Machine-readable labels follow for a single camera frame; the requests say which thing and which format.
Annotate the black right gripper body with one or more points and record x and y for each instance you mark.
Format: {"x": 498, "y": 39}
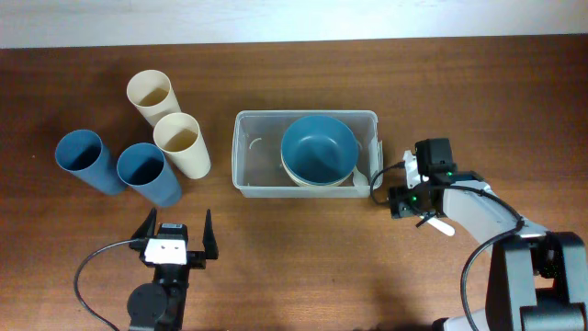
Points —
{"x": 408, "y": 200}

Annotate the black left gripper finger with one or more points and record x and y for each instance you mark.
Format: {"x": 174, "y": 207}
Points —
{"x": 144, "y": 233}
{"x": 209, "y": 241}

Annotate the white plastic fork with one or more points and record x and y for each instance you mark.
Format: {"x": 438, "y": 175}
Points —
{"x": 441, "y": 226}

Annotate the white plastic spoon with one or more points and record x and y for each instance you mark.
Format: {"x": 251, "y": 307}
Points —
{"x": 359, "y": 180}

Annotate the blue bowl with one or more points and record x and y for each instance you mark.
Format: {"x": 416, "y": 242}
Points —
{"x": 319, "y": 148}

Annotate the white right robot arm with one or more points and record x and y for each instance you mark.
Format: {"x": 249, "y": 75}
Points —
{"x": 538, "y": 278}

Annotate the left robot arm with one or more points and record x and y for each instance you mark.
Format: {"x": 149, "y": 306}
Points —
{"x": 160, "y": 303}

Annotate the clear plastic storage container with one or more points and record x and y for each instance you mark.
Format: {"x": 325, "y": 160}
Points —
{"x": 257, "y": 170}

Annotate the blue cup right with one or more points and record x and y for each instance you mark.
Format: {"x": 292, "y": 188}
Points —
{"x": 144, "y": 167}

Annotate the blue cup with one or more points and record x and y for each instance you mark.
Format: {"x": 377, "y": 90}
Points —
{"x": 144, "y": 167}
{"x": 83, "y": 154}

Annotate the cream cup front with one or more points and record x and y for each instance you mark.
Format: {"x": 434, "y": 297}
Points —
{"x": 179, "y": 136}

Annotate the cream cup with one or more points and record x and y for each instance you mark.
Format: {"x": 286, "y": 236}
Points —
{"x": 179, "y": 136}
{"x": 152, "y": 94}

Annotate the blue cup left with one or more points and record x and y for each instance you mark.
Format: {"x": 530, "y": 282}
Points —
{"x": 83, "y": 154}

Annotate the cream cup rear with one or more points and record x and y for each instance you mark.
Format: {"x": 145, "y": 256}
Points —
{"x": 152, "y": 94}

